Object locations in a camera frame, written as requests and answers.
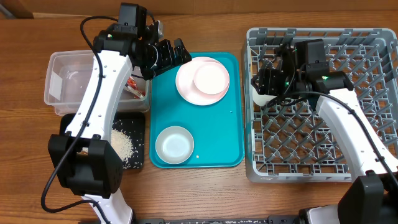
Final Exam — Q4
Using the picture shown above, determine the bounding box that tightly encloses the clear plastic bin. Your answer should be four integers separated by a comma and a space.
44, 50, 151, 116

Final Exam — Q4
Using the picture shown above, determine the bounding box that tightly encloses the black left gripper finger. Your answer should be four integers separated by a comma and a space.
174, 38, 192, 66
155, 39, 175, 73

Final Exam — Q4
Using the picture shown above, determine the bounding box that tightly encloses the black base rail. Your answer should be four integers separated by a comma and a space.
136, 215, 298, 224

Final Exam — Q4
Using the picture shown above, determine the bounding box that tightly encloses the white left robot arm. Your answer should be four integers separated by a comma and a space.
48, 2, 192, 223

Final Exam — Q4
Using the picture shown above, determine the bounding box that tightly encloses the white small bowl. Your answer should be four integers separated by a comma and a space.
155, 126, 195, 165

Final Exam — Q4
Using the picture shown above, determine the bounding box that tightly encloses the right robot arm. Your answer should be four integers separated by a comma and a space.
251, 39, 397, 224

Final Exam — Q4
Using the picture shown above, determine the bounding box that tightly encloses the white rice pile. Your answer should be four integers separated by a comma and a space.
110, 119, 146, 169

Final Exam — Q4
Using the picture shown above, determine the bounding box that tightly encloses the black plastic tray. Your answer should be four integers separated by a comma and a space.
58, 111, 147, 170

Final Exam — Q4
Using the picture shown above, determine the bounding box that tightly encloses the pink plate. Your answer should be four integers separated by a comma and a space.
175, 57, 229, 106

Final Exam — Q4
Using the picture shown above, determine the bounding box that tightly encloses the cream plastic cup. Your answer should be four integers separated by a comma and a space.
252, 87, 275, 106

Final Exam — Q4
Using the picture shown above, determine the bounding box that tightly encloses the grey dishwasher rack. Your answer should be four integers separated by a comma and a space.
242, 27, 397, 183

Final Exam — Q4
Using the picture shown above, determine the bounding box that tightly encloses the pink bowl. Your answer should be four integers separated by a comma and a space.
193, 62, 229, 95

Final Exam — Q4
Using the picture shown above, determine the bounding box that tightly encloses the red snack wrapper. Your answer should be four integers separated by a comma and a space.
124, 77, 146, 99

